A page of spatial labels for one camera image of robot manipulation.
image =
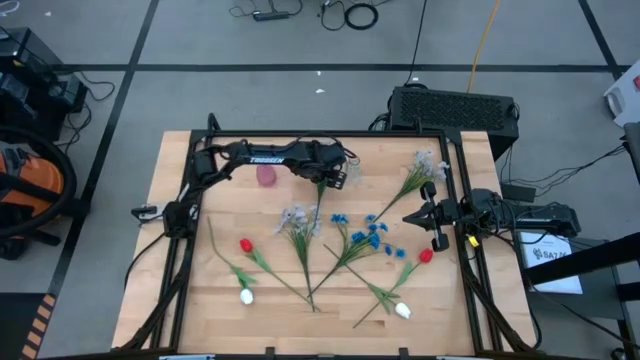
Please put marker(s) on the black aluminium table frame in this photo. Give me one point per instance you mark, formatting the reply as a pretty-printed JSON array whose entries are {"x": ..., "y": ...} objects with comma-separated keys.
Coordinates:
[{"x": 320, "y": 134}]

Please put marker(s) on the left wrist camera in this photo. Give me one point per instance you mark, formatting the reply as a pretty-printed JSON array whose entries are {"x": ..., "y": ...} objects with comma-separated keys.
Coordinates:
[{"x": 325, "y": 151}]

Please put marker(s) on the black metal stand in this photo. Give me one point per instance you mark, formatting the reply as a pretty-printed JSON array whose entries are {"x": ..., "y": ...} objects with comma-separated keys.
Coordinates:
[{"x": 585, "y": 260}]

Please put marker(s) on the black computer case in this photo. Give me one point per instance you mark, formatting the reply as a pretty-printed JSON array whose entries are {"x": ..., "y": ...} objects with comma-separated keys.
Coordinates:
[{"x": 450, "y": 110}]

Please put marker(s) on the white printed booklet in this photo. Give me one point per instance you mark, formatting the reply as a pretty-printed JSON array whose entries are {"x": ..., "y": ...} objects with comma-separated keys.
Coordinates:
[{"x": 550, "y": 270}]

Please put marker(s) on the black power strip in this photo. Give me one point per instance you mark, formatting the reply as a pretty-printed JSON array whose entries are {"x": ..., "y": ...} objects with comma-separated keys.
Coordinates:
[{"x": 270, "y": 15}]

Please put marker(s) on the white device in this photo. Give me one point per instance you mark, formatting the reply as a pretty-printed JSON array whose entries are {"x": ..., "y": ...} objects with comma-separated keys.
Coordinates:
[{"x": 622, "y": 97}]

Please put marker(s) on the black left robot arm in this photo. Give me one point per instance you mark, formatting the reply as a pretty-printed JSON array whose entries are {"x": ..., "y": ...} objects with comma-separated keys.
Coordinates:
[{"x": 270, "y": 159}]

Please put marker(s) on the pink glass vase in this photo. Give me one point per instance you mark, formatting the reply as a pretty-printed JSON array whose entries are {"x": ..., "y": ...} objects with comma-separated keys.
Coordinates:
[{"x": 266, "y": 176}]

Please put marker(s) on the white artificial flower spray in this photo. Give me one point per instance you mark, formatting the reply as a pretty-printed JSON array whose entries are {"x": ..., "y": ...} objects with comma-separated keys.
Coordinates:
[
  {"x": 302, "y": 250},
  {"x": 425, "y": 167}
]

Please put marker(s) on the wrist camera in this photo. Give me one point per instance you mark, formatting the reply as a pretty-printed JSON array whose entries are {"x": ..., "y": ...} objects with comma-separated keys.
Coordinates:
[
  {"x": 484, "y": 202},
  {"x": 325, "y": 151}
]

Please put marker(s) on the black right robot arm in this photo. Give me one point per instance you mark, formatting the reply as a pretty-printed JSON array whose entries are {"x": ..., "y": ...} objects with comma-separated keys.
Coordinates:
[{"x": 540, "y": 220}]

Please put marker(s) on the orange vacuum cleaner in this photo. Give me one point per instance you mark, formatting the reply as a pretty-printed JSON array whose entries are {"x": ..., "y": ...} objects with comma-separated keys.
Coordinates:
[{"x": 35, "y": 175}]

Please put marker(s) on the black power brick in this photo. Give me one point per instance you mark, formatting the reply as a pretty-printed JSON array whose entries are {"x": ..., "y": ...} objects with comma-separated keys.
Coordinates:
[{"x": 517, "y": 192}]

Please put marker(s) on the black equipment stack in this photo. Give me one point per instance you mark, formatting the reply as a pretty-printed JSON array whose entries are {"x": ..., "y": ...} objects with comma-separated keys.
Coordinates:
[{"x": 30, "y": 65}]

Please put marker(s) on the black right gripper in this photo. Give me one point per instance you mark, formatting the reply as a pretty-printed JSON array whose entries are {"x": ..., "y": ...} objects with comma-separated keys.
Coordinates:
[{"x": 450, "y": 215}]

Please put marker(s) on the red artificial tulip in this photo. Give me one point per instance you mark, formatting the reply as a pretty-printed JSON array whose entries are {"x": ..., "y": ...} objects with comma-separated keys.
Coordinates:
[
  {"x": 426, "y": 255},
  {"x": 246, "y": 245}
]

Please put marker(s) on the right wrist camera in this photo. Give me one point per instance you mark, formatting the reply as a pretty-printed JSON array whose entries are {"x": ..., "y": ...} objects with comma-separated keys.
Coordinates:
[{"x": 484, "y": 202}]

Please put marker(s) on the clear glass vase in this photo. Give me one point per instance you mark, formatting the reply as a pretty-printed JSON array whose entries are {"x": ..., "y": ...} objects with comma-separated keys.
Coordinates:
[{"x": 354, "y": 172}]

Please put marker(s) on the white artificial tulip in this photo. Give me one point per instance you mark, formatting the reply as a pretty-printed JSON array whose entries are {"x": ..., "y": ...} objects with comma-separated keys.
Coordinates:
[
  {"x": 246, "y": 296},
  {"x": 402, "y": 310}
]

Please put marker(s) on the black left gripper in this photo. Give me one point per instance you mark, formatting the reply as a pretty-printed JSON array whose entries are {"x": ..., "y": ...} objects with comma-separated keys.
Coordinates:
[{"x": 332, "y": 176}]

